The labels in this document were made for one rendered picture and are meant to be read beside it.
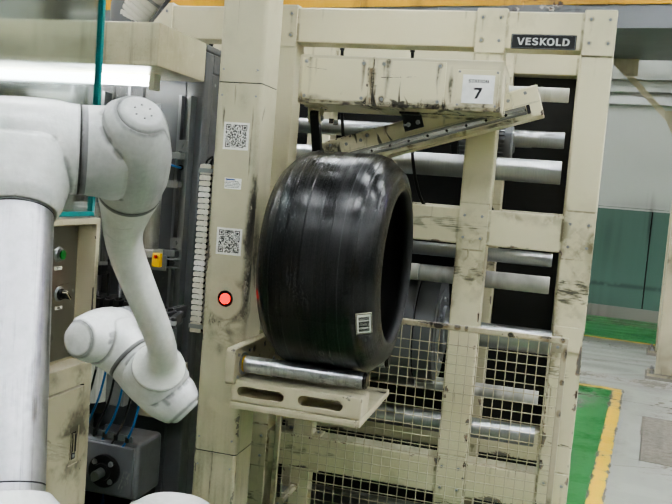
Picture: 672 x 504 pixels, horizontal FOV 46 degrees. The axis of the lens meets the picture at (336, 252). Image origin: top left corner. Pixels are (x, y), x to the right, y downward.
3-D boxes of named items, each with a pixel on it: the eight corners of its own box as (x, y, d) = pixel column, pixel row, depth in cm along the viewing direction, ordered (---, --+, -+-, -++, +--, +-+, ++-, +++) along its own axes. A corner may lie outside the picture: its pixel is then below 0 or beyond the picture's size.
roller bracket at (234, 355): (223, 384, 210) (226, 347, 209) (275, 356, 248) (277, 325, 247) (235, 386, 209) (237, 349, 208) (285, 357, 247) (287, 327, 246)
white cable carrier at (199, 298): (189, 331, 225) (200, 163, 221) (196, 328, 230) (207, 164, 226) (203, 333, 224) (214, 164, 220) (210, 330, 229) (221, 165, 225)
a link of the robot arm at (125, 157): (162, 159, 131) (76, 153, 126) (179, 80, 117) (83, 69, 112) (166, 224, 124) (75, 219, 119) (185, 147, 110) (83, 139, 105)
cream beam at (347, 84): (296, 102, 238) (299, 53, 237) (320, 112, 262) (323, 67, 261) (500, 113, 222) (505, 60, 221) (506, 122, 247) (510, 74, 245)
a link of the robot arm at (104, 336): (89, 331, 170) (131, 372, 167) (43, 343, 155) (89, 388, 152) (116, 293, 167) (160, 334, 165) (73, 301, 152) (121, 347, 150)
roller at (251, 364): (240, 353, 213) (246, 355, 217) (237, 370, 212) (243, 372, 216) (366, 371, 203) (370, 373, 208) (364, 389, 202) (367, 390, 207)
